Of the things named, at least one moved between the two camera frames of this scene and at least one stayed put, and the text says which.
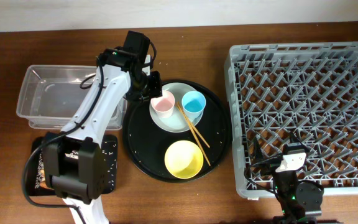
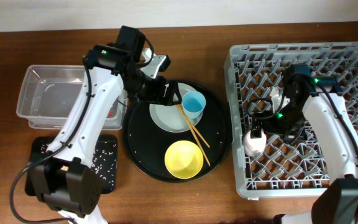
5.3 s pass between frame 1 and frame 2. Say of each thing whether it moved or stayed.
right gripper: moved
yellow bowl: stayed
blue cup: stayed
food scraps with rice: stayed
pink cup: moved
